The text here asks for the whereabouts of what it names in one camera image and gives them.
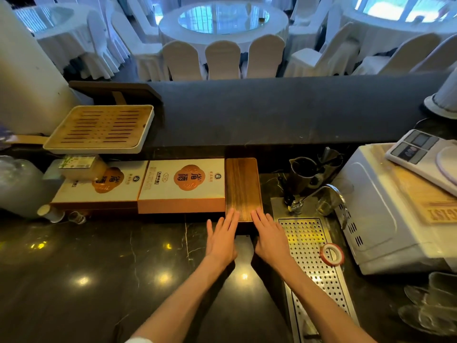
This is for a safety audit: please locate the round glass turntable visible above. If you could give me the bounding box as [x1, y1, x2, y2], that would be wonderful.
[353, 0, 457, 24]
[177, 4, 271, 35]
[15, 6, 75, 33]

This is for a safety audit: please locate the red white tape roll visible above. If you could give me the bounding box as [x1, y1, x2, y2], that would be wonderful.
[319, 243, 345, 267]

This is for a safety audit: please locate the small box with green label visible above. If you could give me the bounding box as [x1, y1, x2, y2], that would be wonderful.
[58, 155, 108, 181]

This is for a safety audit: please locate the clear glass saucer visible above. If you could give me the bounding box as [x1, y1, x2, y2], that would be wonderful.
[398, 303, 457, 336]
[403, 285, 430, 306]

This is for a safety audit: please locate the white kitchen scale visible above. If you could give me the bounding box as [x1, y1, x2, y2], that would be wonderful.
[384, 129, 457, 197]

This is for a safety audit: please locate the person's right hand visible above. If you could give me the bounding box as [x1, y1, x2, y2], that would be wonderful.
[250, 207, 295, 271]

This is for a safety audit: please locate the clear plastic container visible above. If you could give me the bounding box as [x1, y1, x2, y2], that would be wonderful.
[0, 155, 62, 219]

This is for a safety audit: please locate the clear glass mug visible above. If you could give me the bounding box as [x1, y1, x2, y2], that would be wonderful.
[426, 271, 457, 308]

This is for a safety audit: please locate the chrome faucet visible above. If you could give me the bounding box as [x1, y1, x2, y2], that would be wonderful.
[287, 184, 350, 230]

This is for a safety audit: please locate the group of white covered chairs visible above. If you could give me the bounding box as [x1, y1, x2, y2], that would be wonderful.
[31, 0, 457, 82]

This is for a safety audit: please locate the white orange tea gift box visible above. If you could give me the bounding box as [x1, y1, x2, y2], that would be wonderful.
[137, 158, 226, 215]
[50, 160, 149, 212]

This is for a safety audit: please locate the brown wooden shelf board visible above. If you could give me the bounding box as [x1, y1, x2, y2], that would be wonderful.
[69, 81, 164, 106]

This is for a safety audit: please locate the clear glass tumbler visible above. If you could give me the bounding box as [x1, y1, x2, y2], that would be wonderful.
[316, 196, 337, 217]

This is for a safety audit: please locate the brown cardboard sheet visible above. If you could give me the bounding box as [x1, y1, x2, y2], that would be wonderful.
[371, 144, 457, 224]

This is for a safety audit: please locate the bamboo slatted tea tray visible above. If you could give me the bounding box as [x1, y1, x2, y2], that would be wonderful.
[43, 104, 155, 155]

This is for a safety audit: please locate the white ribbed lamp base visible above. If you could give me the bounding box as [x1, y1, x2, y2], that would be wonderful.
[424, 67, 457, 120]

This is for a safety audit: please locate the steel pitcher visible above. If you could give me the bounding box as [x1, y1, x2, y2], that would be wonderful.
[288, 156, 323, 195]

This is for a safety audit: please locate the perforated steel drain tray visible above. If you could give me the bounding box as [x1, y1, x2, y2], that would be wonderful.
[270, 197, 360, 343]

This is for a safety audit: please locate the steel jigger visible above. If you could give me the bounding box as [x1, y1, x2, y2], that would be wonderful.
[317, 146, 344, 183]

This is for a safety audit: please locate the round table with white cloth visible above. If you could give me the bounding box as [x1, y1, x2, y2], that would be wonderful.
[158, 0, 290, 65]
[14, 3, 108, 72]
[335, 0, 457, 58]

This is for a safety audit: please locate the person's left hand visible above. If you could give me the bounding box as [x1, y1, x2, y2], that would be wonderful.
[205, 208, 241, 270]

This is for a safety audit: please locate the dark grey bar ledge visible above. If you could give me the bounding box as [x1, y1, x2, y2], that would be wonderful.
[147, 72, 451, 148]

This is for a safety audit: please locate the white microwave oven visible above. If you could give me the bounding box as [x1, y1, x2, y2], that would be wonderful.
[333, 142, 457, 276]

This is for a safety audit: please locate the person's right forearm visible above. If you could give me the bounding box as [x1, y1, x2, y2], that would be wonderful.
[271, 258, 378, 343]

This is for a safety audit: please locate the dark wooden serving tray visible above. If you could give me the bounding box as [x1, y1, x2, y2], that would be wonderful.
[224, 158, 264, 223]

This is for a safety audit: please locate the person's left forearm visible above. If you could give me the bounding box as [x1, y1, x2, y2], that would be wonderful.
[129, 256, 238, 343]

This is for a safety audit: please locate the small white cup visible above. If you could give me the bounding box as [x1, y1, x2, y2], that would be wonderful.
[37, 204, 65, 224]

